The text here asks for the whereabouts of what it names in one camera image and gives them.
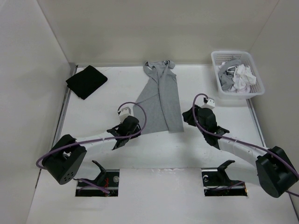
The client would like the grey tank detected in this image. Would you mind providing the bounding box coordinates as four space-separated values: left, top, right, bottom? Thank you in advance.
133 60 184 135
218 59 242 91

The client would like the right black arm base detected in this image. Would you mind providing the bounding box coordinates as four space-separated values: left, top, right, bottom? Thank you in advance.
201 160 244 190

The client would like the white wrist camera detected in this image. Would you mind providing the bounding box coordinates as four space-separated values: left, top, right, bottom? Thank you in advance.
202 98 215 110
117 107 133 123

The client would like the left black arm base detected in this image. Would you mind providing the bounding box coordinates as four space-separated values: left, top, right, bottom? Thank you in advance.
78 160 120 192

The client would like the purple cable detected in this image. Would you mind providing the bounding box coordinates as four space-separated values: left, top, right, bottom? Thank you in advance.
192 93 299 196
36 102 148 194

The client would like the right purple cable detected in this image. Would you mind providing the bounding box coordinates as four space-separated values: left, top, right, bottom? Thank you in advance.
192 93 299 196

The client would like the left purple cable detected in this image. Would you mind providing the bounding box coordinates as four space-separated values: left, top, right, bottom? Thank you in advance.
36 102 148 194

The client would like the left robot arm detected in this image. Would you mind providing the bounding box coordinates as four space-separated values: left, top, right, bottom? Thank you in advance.
41 116 141 186

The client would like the white plastic laundry basket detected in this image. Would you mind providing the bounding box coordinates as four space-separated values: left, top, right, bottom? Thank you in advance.
211 50 265 100

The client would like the white crumpled tank top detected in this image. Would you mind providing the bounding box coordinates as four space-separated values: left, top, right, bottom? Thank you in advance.
231 64 256 93

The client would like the folded black tank top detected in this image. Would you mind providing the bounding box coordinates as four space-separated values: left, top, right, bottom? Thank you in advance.
66 65 108 100

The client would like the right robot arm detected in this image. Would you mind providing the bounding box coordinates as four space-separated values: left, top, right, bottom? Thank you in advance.
182 105 299 198

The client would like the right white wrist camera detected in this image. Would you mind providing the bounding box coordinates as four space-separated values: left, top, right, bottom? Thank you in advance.
202 98 215 110

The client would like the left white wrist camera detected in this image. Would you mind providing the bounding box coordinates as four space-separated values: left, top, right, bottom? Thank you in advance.
117 107 133 123

